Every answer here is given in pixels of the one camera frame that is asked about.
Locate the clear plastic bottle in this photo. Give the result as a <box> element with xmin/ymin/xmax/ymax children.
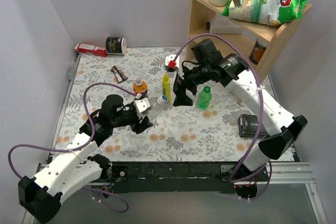
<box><xmin>147</xmin><ymin>99</ymin><xmax>167</xmax><ymax>121</ymax></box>

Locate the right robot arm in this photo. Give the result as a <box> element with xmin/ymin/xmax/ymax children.
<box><xmin>164</xmin><ymin>39</ymin><xmax>308</xmax><ymax>182</ymax></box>

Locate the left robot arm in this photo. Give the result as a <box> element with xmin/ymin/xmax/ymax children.
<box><xmin>18</xmin><ymin>94</ymin><xmax>152</xmax><ymax>223</ymax></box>

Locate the yellow squeeze bottle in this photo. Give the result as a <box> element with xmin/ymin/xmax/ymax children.
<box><xmin>162</xmin><ymin>73</ymin><xmax>171</xmax><ymax>102</ymax></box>

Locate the green plastic bottle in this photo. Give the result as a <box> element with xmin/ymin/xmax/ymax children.
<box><xmin>197</xmin><ymin>86</ymin><xmax>212</xmax><ymax>109</ymax></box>

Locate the orange juice bottle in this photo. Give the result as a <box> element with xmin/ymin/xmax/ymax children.
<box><xmin>133</xmin><ymin>78</ymin><xmax>148</xmax><ymax>97</ymax></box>

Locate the brown snack wrapper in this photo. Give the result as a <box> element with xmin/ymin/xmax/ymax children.
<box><xmin>110</xmin><ymin>66</ymin><xmax>128</xmax><ymax>83</ymax></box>

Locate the dark tin can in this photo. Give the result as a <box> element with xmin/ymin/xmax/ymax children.
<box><xmin>249</xmin><ymin>38</ymin><xmax>268</xmax><ymax>65</ymax></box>

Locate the wooden shelf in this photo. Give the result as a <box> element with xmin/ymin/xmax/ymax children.
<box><xmin>185</xmin><ymin>0</ymin><xmax>312</xmax><ymax>81</ymax></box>

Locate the black green box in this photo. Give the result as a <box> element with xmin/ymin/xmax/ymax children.
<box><xmin>238</xmin><ymin>114</ymin><xmax>259</xmax><ymax>138</ymax></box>

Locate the black cylindrical can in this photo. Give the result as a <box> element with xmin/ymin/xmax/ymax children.
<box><xmin>105</xmin><ymin>37</ymin><xmax>127</xmax><ymax>55</ymax></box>

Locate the red white box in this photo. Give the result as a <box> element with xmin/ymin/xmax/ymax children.
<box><xmin>74</xmin><ymin>43</ymin><xmax>108</xmax><ymax>57</ymax></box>

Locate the green chips bag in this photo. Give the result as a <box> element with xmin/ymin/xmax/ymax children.
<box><xmin>222</xmin><ymin>0</ymin><xmax>308</xmax><ymax>26</ymax></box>

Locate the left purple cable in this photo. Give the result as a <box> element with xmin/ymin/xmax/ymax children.
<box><xmin>7</xmin><ymin>82</ymin><xmax>141</xmax><ymax>213</ymax></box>

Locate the purple cable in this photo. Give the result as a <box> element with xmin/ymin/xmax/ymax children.
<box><xmin>7</xmin><ymin>82</ymin><xmax>141</xmax><ymax>213</ymax></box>
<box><xmin>172</xmin><ymin>33</ymin><xmax>271</xmax><ymax>201</ymax></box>

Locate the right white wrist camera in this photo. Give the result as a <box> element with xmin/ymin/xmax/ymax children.
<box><xmin>164</xmin><ymin>55</ymin><xmax>183</xmax><ymax>76</ymax></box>

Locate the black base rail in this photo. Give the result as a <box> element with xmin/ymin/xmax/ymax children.
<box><xmin>33</xmin><ymin>161</ymin><xmax>316</xmax><ymax>195</ymax></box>

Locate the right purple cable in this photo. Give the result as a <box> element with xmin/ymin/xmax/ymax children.
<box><xmin>172</xmin><ymin>33</ymin><xmax>271</xmax><ymax>201</ymax></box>

